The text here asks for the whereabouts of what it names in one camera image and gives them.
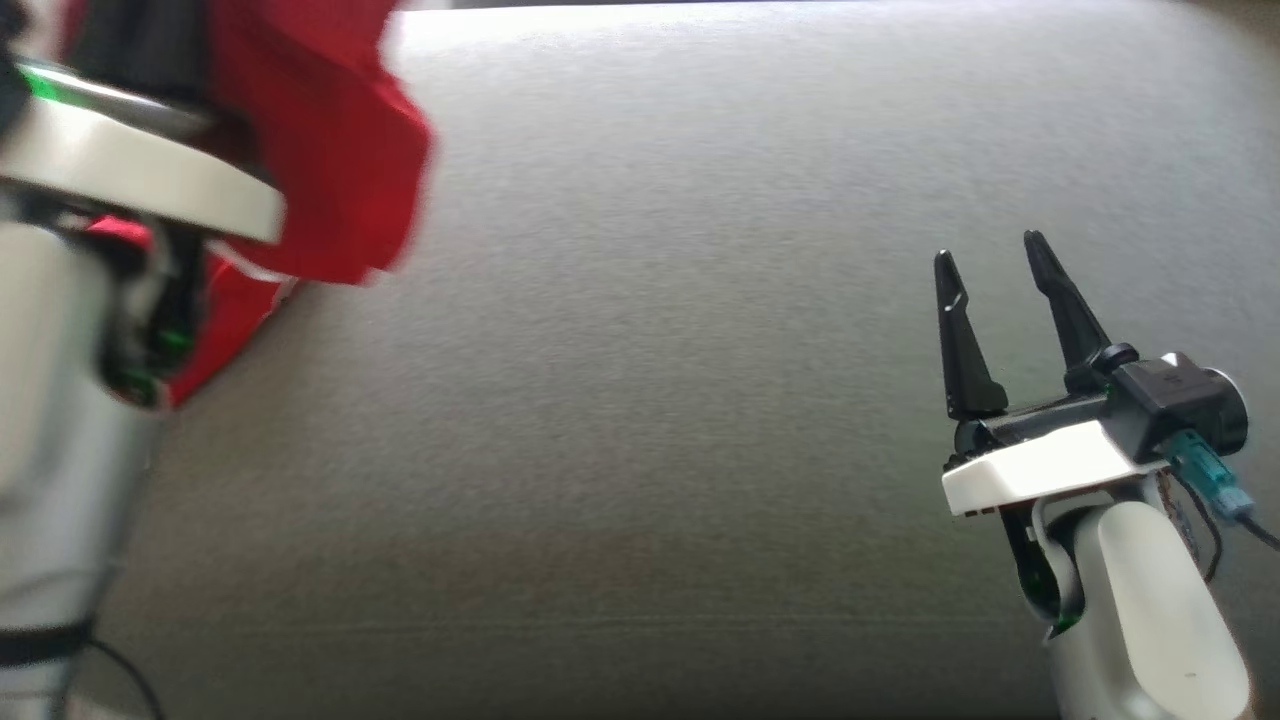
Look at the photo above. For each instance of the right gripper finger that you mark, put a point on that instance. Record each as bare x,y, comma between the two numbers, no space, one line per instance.
965,370
1070,320

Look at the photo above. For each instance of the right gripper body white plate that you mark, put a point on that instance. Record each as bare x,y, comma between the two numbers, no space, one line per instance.
1040,465

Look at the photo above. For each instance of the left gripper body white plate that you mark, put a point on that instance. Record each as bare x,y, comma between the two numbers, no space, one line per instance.
130,165

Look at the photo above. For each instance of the red shorts with white stripes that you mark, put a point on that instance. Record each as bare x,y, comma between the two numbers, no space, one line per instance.
320,150

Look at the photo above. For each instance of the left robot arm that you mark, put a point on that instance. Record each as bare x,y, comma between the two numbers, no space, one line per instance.
50,400

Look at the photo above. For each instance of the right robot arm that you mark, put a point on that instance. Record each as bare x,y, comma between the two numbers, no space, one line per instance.
1150,600

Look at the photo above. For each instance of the grey sofa seat cushion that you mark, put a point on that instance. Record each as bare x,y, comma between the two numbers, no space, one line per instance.
700,400

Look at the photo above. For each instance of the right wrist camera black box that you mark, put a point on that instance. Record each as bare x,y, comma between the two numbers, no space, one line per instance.
1170,400

